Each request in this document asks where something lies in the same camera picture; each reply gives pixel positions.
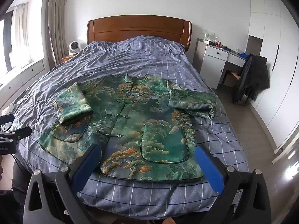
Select person's dark pants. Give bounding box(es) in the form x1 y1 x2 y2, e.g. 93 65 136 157
0 160 32 224

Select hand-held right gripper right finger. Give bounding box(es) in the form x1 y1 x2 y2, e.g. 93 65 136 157
195 145 272 224

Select wooden bed headboard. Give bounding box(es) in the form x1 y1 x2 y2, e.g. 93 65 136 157
87 15 192 53

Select chair with dark coat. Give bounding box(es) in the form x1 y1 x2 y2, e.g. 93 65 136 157
234 54 270 102

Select white wardrobe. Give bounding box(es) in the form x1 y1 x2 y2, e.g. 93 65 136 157
248 0 299 154

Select white desk with drawers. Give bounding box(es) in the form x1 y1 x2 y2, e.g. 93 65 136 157
193 38 250 89

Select white round fan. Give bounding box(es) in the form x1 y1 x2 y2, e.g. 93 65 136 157
68 41 81 56

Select glass tank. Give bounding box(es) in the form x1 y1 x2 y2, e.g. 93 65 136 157
203 30 216 43

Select white window bench cabinet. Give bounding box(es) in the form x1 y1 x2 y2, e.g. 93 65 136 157
0 59 46 109

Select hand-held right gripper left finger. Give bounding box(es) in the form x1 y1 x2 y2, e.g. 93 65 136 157
23 143 102 224

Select white sheer curtain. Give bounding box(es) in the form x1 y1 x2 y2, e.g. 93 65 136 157
12 2 31 63

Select wooden chair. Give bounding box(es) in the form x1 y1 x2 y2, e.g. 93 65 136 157
221 70 250 104

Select beige curtain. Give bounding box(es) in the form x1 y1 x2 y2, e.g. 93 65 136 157
45 0 69 69

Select green landscape print jacket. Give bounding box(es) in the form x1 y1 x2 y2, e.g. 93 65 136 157
38 73 217 182

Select bed with blue checked duvet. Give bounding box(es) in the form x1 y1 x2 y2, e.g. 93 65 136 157
0 35 249 214

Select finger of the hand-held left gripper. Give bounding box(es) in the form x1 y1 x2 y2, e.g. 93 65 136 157
0 126 32 145
0 114 14 125

